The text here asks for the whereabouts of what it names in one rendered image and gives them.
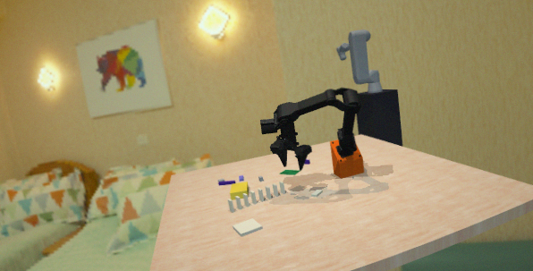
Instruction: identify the yellow rectangular block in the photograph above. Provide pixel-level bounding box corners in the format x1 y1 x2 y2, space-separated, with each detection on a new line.
230 182 249 200

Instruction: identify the green rectangular block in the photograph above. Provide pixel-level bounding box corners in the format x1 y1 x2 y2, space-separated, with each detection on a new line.
280 170 300 175

